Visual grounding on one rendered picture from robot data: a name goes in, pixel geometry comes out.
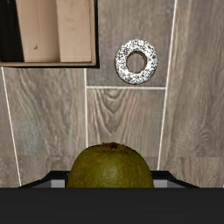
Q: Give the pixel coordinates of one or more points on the wooden box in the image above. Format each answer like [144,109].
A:
[55,32]

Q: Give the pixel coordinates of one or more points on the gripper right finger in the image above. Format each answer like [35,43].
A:
[163,180]

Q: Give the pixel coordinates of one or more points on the white sprinkled donut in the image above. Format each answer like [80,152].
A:
[123,66]

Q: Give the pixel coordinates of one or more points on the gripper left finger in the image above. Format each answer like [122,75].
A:
[55,180]

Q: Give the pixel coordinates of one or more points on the green kiwi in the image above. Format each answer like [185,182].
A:
[110,167]

